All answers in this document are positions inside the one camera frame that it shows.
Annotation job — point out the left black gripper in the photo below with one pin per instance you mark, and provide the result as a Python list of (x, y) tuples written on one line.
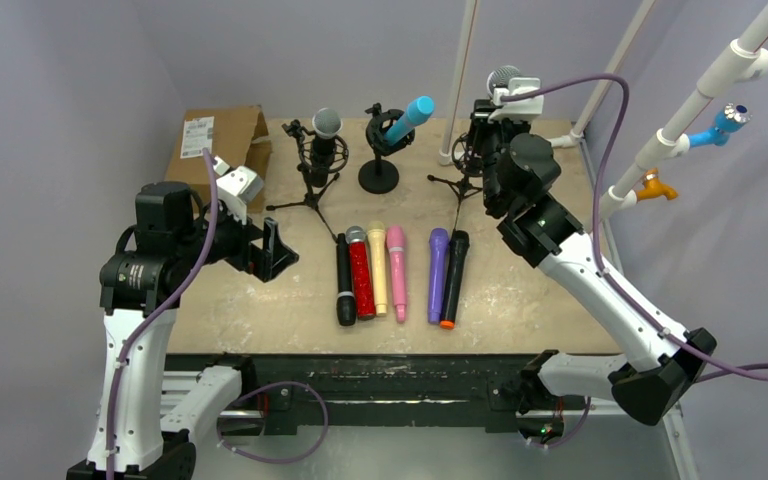
[(255, 248)]

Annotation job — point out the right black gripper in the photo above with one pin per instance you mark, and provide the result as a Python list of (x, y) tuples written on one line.
[(483, 121)]

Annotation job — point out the tripod shock mount stand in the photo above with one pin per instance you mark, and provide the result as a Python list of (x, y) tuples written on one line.
[(460, 179)]

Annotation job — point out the multicolour glitter microphone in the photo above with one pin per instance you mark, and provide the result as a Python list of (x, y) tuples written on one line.
[(501, 77)]

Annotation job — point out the teal microphone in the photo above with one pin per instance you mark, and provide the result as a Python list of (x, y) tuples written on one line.
[(417, 113)]

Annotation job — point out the red glitter microphone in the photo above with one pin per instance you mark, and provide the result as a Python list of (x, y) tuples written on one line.
[(362, 284)]

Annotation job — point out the black orange-tipped microphone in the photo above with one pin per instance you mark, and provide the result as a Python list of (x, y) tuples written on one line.
[(458, 250)]

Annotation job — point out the tripod microphone stand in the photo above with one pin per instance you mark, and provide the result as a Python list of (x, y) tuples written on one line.
[(313, 195)]

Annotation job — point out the purple microphone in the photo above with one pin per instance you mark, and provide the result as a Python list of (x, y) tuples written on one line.
[(438, 244)]

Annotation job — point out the cream microphone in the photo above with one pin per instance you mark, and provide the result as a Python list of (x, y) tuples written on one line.
[(376, 237)]

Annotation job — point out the round base microphone stand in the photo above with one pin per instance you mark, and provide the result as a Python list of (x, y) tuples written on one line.
[(379, 175)]

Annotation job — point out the brown cardboard box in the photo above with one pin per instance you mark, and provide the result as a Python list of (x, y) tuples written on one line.
[(238, 135)]

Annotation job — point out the pink microphone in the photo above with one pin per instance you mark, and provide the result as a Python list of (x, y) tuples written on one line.
[(396, 243)]

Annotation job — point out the black glitter microphone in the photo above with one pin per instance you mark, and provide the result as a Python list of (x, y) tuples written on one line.
[(326, 125)]

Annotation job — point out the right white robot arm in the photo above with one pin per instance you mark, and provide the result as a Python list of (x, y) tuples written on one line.
[(650, 374)]

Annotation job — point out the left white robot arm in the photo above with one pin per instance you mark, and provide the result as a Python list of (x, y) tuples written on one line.
[(155, 259)]

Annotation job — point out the small black microphone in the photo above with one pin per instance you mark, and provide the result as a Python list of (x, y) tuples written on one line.
[(346, 307)]

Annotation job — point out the orange pipe fitting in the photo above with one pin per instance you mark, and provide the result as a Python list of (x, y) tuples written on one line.
[(652, 187)]

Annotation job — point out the blue pipe fitting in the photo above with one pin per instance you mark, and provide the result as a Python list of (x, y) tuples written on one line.
[(730, 119)]

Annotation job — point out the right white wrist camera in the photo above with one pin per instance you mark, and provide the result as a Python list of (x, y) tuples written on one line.
[(517, 110)]

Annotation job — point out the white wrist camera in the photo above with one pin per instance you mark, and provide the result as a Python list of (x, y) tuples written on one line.
[(517, 110), (237, 187)]

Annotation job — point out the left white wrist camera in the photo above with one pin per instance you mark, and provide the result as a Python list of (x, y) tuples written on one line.
[(237, 187)]

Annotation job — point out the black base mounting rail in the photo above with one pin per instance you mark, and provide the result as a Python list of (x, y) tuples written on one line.
[(485, 391)]

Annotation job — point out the white PVC pipe frame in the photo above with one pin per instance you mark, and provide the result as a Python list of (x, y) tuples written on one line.
[(720, 188)]

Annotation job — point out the aluminium rail frame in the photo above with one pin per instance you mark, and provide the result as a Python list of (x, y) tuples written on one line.
[(603, 443)]

